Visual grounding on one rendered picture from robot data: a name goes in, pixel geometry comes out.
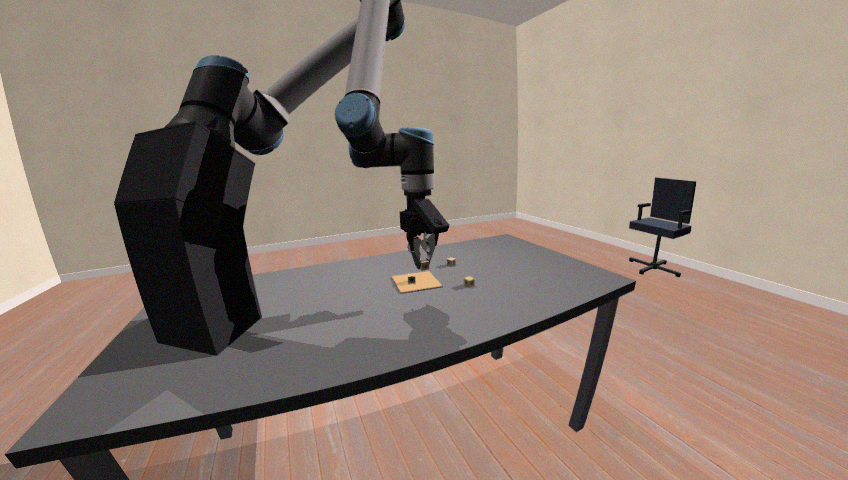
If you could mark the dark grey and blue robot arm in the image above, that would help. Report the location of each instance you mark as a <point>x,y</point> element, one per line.
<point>217,96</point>

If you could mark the tan flat mat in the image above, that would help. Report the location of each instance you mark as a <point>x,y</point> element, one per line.
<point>424,281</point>

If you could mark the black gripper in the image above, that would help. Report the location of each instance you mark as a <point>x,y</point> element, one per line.
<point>412,223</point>

